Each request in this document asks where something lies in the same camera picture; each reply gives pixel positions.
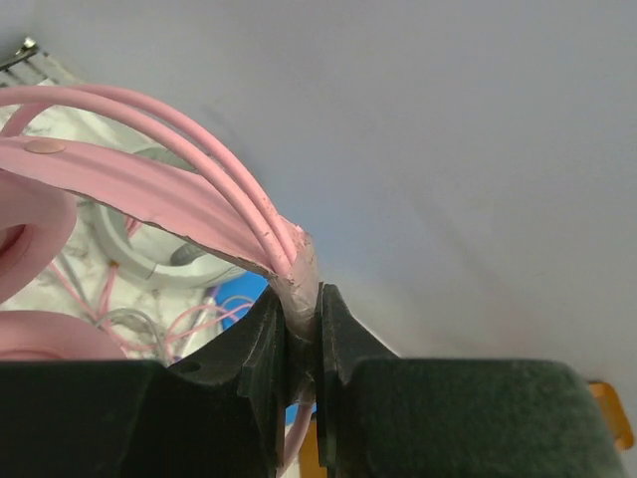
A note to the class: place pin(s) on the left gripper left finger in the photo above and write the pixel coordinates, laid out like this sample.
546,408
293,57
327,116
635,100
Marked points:
72,405

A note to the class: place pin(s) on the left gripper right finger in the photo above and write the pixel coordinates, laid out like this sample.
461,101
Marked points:
380,415

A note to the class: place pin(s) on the wooden three-tier rack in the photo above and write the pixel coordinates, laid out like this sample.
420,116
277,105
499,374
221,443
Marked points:
603,392

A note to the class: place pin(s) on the pink grey headphones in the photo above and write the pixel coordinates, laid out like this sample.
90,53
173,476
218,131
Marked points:
219,205

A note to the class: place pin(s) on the grey white headphones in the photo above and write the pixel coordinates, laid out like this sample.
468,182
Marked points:
154,258

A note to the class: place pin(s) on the blue notebook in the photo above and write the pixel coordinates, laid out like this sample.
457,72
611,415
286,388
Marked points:
237,294

